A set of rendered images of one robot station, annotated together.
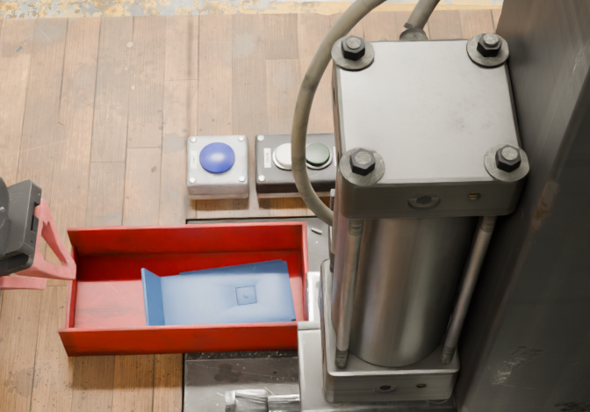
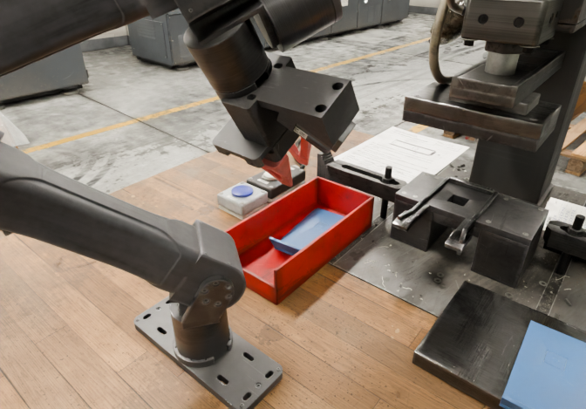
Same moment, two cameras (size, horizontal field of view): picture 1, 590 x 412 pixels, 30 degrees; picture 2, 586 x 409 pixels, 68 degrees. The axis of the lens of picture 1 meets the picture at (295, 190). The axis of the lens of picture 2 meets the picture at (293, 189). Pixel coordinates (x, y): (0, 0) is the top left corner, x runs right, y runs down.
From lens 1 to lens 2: 0.84 m
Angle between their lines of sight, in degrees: 44
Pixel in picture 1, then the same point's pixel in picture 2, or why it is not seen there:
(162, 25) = (141, 184)
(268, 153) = (261, 180)
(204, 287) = (300, 235)
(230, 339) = (347, 231)
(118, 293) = (263, 264)
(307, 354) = (475, 78)
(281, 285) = (329, 214)
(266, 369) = (368, 242)
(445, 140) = not seen: outside the picture
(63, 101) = not seen: hidden behind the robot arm
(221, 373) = (354, 256)
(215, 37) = (174, 175)
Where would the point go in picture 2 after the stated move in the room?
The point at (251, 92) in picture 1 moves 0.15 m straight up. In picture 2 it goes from (217, 180) to (210, 111)
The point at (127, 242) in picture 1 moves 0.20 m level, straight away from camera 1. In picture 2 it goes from (246, 235) to (146, 207)
